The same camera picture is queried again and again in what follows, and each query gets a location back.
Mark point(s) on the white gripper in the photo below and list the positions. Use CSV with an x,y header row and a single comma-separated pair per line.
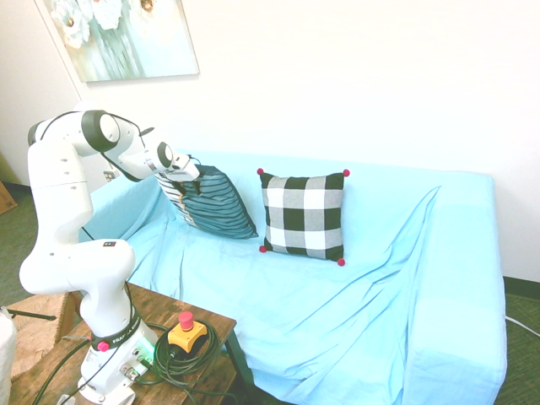
x,y
185,172

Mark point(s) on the dark teal pillow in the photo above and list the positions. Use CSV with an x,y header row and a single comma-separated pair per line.
x,y
223,202

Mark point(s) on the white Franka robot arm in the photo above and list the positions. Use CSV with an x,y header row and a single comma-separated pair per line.
x,y
59,211

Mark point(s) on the black white checkered pillow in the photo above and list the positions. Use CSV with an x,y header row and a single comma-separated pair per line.
x,y
304,215

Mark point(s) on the brown wooden table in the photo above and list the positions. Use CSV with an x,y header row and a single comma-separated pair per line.
x,y
169,308

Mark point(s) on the yellow emergency stop button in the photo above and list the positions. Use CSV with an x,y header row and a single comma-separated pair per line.
x,y
185,335

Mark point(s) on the floral canvas painting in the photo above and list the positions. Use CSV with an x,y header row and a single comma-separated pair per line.
x,y
126,38

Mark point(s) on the brown cardboard box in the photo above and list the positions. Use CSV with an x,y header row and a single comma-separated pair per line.
x,y
6,198

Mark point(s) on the light blue sofa cover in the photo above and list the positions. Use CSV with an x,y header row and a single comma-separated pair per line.
x,y
337,316

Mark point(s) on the woven straw stool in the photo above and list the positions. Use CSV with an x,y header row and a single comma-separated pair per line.
x,y
38,333

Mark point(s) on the white fabric object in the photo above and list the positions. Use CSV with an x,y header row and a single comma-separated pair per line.
x,y
6,358

